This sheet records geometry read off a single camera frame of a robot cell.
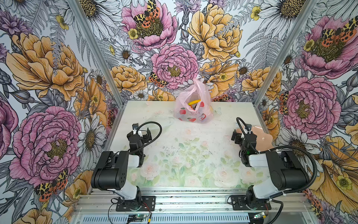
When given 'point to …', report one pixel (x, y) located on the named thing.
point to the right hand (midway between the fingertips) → (241, 133)
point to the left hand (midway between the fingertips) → (141, 132)
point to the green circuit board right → (260, 215)
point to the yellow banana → (194, 102)
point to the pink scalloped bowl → (264, 141)
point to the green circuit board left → (135, 217)
